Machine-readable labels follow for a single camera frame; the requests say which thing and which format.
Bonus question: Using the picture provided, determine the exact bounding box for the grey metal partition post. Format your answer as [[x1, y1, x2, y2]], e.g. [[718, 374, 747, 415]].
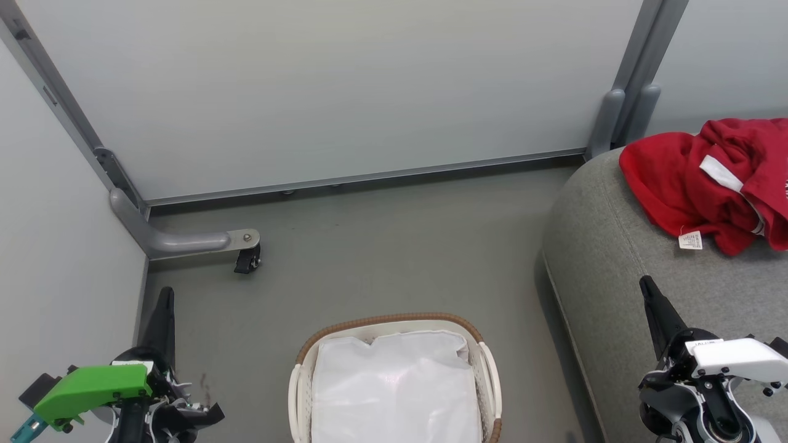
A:
[[0, 0, 151, 219], [585, 0, 690, 162]]

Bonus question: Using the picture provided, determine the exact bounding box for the grey fabric sofa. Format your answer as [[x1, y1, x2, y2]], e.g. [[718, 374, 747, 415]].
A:
[[542, 145, 788, 443]]

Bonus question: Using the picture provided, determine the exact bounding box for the white partition panel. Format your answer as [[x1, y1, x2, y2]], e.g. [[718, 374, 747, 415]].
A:
[[15, 0, 647, 201], [646, 0, 788, 136], [0, 37, 148, 443]]

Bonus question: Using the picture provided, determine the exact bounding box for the red Bulls jersey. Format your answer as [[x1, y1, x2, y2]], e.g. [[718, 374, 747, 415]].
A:
[[619, 117, 788, 256]]

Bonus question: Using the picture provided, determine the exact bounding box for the white wicker laundry basket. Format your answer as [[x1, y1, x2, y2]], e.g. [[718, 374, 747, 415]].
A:
[[287, 312, 504, 443]]

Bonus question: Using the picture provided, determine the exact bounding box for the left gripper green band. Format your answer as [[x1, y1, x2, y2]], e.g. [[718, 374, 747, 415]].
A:
[[34, 286, 226, 443]]

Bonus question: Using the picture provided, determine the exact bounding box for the grey metal partition rail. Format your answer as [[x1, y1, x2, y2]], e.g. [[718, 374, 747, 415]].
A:
[[147, 148, 589, 207]]

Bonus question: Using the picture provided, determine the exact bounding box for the black caster wheel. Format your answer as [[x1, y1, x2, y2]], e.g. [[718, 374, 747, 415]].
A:
[[234, 243, 262, 275]]

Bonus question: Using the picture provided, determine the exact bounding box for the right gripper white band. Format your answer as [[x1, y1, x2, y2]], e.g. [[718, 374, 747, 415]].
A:
[[640, 275, 788, 394]]

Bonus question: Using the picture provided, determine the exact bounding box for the grey metal partition foot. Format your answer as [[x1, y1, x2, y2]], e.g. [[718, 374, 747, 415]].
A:
[[110, 188, 261, 260]]

